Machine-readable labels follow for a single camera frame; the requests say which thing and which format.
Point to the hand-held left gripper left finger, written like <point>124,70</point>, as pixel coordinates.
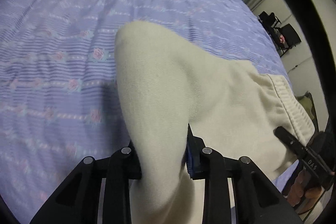
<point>113,179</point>

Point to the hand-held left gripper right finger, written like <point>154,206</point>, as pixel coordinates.
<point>189,158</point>

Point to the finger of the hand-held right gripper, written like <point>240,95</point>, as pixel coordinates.
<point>287,138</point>

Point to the cream pants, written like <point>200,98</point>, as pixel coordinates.
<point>189,92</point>

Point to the person's right hand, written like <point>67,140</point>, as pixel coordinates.
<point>302,191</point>

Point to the olive green bag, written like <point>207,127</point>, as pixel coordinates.
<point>309,108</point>

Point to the black chair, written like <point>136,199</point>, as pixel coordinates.
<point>269,19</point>
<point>288,37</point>

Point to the lilac floral bed cover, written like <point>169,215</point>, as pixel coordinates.
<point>65,43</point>

